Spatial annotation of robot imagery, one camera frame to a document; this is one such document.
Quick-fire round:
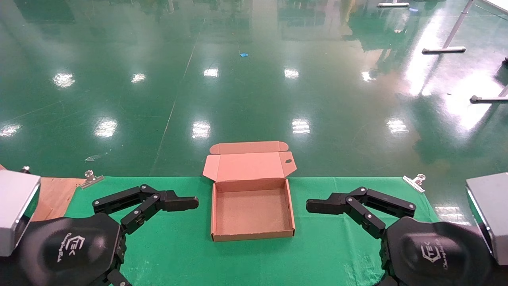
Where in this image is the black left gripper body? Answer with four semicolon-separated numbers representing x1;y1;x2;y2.
17;213;127;286

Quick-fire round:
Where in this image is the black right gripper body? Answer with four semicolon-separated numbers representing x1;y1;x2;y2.
380;216;493;286

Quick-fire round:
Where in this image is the open brown cardboard mailer box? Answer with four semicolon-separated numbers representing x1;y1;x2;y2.
202;141;297;242

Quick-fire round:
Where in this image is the green table cloth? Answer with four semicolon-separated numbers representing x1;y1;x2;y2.
65;177;439;286

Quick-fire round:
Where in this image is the silver binder clip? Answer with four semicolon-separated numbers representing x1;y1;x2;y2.
403;174;426;193
79;170;104;189

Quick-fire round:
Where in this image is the grey table foot bar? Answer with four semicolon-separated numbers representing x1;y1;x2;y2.
470;84;508;104

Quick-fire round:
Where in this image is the white table leg with foot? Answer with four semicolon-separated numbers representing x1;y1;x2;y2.
421;0;475;54

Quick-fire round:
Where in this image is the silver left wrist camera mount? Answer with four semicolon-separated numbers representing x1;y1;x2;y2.
0;170;42;257

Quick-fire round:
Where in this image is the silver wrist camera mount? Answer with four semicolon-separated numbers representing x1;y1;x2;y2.
466;172;508;266
0;170;42;257

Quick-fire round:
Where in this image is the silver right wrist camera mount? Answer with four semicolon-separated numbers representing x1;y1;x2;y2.
466;172;508;266

